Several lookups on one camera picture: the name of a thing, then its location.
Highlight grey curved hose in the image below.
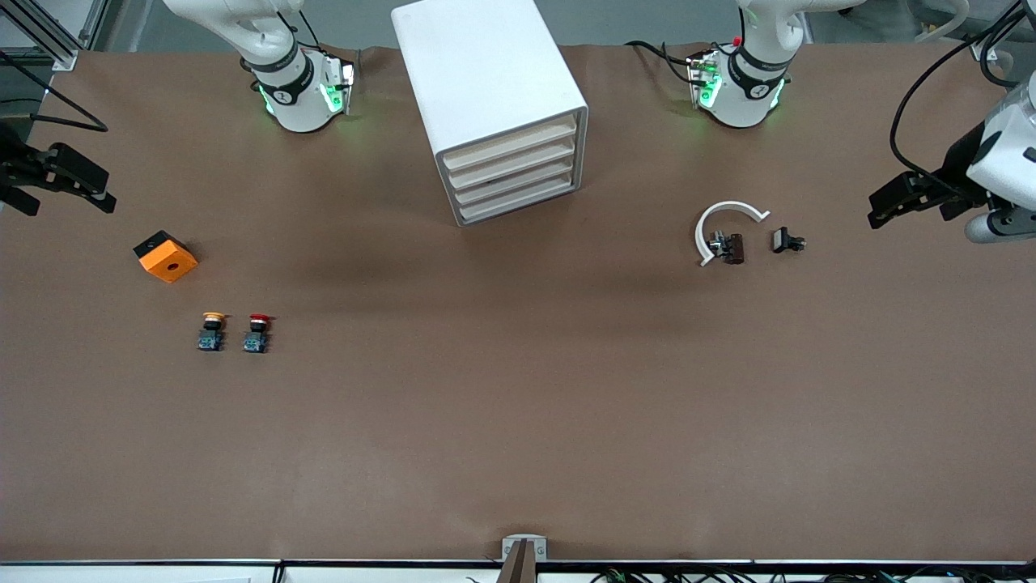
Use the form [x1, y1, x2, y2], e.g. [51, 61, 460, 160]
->
[911, 0, 972, 45]

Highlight brown small component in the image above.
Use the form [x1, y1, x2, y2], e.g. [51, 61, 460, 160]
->
[708, 231, 745, 266]

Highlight aluminium frame profile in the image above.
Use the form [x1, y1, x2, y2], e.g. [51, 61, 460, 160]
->
[967, 0, 1036, 64]
[0, 0, 110, 72]

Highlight white curved plastic piece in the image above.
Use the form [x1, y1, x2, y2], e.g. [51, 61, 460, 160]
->
[694, 200, 771, 268]

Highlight red push button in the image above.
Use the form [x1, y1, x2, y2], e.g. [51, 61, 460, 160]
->
[243, 313, 276, 355]

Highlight grey metal bracket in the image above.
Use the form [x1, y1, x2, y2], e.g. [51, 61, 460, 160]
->
[501, 534, 548, 561]

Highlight orange box with black base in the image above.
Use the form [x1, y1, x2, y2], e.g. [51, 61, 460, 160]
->
[133, 230, 199, 284]

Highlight white drawer cabinet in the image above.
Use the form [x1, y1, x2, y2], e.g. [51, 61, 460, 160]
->
[391, 0, 589, 228]

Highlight black arm base cable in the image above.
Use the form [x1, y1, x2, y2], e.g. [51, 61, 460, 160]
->
[625, 39, 698, 82]

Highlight yellow push button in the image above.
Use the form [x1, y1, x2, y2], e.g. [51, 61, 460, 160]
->
[197, 311, 231, 353]

